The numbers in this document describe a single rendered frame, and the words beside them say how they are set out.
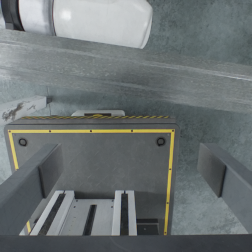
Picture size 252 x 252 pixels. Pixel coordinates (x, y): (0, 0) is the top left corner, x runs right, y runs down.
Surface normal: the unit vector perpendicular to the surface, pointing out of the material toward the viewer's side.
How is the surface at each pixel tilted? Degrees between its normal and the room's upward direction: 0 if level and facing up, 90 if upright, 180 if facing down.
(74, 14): 7
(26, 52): 0
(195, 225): 0
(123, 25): 19
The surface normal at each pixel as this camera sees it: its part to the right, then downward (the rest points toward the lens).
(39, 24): -0.08, 0.76
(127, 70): 0.00, 0.28
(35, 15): -0.04, 0.55
